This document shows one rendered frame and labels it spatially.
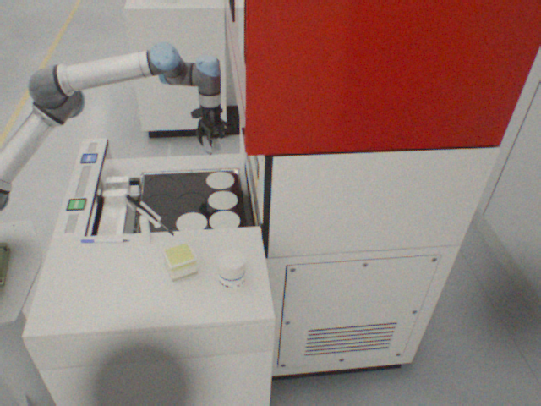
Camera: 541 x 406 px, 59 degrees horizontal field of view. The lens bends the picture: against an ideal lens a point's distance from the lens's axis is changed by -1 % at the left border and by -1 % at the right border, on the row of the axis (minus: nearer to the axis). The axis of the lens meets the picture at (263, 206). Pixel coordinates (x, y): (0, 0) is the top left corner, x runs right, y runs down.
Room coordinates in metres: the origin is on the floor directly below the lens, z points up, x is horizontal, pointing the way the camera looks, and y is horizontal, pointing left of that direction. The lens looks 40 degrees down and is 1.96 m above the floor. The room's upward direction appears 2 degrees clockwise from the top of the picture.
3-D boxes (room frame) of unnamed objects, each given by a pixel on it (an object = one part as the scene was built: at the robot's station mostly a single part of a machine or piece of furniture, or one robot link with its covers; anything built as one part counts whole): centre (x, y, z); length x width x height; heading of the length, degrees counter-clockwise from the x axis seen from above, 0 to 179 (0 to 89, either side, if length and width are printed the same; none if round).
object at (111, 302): (0.87, 0.29, 0.89); 0.62 x 0.35 x 0.14; 98
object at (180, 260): (0.89, 0.22, 1.00); 0.07 x 0.07 x 0.07; 28
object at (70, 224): (1.28, 0.62, 0.89); 0.55 x 0.09 x 0.14; 8
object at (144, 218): (1.01, 0.32, 1.03); 0.06 x 0.04 x 0.13; 98
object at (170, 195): (1.26, 0.25, 0.90); 0.34 x 0.34 x 0.01; 8
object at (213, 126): (1.42, 0.18, 1.14); 0.09 x 0.08 x 0.12; 37
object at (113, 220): (1.21, 0.51, 0.87); 0.36 x 0.08 x 0.03; 8
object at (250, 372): (1.17, 0.34, 0.41); 0.97 x 0.64 x 0.82; 8
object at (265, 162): (1.49, 0.05, 1.02); 0.82 x 0.03 x 0.40; 8
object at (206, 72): (1.42, 0.19, 1.29); 0.09 x 0.08 x 0.11; 85
